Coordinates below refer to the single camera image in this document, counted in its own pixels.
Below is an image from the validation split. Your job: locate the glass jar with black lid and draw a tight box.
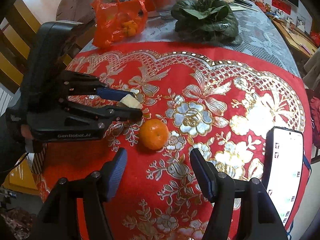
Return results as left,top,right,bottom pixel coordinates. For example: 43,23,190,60
151,0,177,19

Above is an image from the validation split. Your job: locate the white radiator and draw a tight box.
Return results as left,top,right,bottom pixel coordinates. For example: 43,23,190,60
0,82,13,117

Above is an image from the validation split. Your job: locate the leafy green vegetable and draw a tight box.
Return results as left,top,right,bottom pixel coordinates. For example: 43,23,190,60
171,0,242,45

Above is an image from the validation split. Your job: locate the red embroidered tablecloth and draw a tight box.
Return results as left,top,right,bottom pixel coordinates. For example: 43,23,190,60
37,41,313,240

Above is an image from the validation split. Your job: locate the red wall poster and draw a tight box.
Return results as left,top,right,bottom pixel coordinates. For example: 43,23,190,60
271,0,292,15

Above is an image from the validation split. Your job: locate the small mandarin orange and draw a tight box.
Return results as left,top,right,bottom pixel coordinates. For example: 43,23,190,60
139,119,170,150

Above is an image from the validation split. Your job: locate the red gift bag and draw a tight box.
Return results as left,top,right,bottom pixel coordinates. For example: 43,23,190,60
310,31,320,47

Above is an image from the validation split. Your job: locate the black remote control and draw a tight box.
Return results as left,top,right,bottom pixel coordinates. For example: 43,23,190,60
231,0,253,7

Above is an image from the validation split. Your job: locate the cluster of small oranges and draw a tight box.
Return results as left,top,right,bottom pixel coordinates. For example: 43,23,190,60
120,20,139,37

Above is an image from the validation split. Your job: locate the floral cloth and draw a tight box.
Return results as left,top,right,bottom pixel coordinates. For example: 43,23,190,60
0,206,33,240

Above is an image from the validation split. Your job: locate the pale apple wedge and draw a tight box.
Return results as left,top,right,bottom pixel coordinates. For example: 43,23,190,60
119,94,142,110

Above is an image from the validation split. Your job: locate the person's left hand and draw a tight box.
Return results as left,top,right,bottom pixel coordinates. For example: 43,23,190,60
20,124,33,140

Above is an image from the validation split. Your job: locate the orange plastic bag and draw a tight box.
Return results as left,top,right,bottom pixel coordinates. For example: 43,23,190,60
90,0,148,49

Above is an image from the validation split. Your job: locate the striped white tray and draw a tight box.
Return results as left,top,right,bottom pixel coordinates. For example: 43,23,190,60
31,144,48,175

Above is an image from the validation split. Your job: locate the blue phone lanyard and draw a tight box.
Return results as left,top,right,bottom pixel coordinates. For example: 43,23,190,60
287,151,312,238

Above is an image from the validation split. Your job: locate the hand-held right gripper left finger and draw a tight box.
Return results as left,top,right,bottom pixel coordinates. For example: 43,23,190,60
30,148,128,240

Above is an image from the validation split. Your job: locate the low wooden table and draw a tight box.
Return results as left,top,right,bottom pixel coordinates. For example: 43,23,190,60
272,17,320,58

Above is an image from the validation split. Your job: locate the beige jacket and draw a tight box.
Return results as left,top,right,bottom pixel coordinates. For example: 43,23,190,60
302,52,320,90

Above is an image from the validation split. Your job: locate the red cloth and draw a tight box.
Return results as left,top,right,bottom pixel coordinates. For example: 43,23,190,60
309,89,320,140

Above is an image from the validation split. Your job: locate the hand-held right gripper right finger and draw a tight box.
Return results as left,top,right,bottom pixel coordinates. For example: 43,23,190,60
190,148,288,240

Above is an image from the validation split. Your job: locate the person's left forearm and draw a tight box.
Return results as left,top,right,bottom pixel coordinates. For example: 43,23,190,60
0,116,25,173

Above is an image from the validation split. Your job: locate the yellow wooden chair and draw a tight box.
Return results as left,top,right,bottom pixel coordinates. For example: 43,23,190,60
0,0,75,197

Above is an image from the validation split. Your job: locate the black cable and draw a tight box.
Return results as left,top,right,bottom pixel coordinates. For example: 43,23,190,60
0,151,34,174

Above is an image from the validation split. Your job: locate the smartphone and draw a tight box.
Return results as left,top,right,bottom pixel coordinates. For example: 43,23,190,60
262,126,304,227

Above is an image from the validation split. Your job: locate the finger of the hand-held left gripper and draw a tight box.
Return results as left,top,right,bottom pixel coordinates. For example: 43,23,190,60
60,70,132,102
60,99,143,132

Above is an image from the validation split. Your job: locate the grey lace tablecloth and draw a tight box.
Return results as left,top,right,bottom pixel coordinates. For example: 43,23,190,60
82,0,300,78

